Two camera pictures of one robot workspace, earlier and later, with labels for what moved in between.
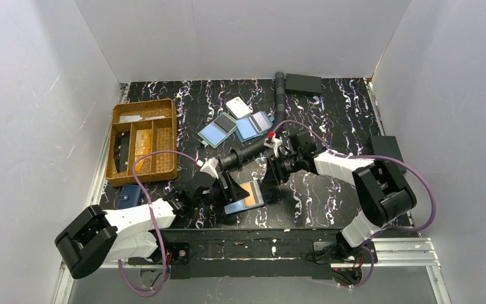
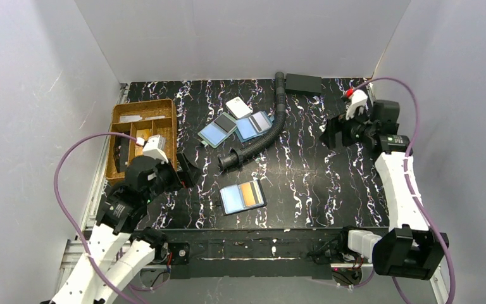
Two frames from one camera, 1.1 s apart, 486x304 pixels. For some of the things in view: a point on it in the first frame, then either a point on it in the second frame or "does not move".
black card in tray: [121, 151] does not move
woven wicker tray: [138, 127] does not move
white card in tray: [127, 118] does not move
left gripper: [226, 187] to [180, 170]
